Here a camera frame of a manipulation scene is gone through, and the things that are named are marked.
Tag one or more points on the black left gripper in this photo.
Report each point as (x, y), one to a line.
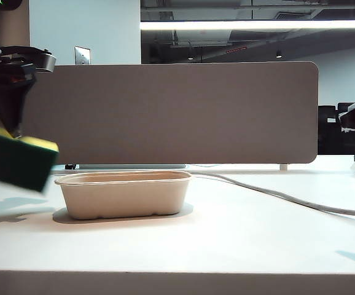
(8, 66)

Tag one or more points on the yellow and green cleaning sponge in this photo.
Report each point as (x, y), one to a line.
(14, 159)

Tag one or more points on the beige paper lunch box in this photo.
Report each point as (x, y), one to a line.
(122, 198)

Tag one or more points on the black divider clamp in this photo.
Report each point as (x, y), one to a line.
(70, 166)

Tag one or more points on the grey desk divider panel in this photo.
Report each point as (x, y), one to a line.
(177, 113)

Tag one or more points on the long ceiling light strip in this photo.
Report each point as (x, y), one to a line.
(257, 25)

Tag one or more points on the narrow black office chair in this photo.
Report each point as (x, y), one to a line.
(326, 129)

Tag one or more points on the metal wall switch plate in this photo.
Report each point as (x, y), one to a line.
(82, 55)

